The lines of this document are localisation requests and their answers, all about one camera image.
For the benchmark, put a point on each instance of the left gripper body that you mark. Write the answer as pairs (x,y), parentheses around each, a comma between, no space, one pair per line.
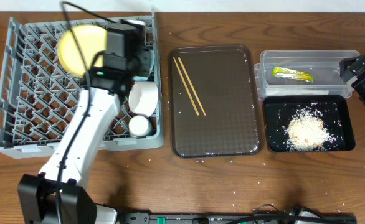
(144,62)

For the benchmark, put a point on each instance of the light blue bowl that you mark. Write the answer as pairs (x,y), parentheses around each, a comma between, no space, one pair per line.
(148,62)

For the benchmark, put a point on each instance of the pink white bowl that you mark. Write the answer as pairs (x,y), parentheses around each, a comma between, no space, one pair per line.
(143,98)

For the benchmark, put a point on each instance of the white green cup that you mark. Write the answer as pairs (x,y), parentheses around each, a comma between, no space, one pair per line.
(139,126)

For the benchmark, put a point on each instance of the yellow green wrapper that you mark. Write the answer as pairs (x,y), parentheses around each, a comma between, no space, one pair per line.
(287,73)

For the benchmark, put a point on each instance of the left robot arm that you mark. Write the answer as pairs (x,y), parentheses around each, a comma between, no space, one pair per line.
(58,193)

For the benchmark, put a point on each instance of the black waste tray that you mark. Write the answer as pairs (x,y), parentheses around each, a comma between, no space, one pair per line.
(278,111)

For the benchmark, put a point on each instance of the grey dishwasher rack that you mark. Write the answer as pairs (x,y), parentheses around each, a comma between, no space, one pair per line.
(38,97)

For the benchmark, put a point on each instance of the rice food waste pile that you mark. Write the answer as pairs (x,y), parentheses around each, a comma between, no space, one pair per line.
(306,131)

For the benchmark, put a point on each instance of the clear plastic bin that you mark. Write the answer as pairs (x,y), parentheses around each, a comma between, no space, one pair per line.
(322,65)

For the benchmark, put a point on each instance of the brown serving tray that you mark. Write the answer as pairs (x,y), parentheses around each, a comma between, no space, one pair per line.
(223,76)

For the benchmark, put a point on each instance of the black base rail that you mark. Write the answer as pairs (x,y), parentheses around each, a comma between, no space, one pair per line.
(302,217)

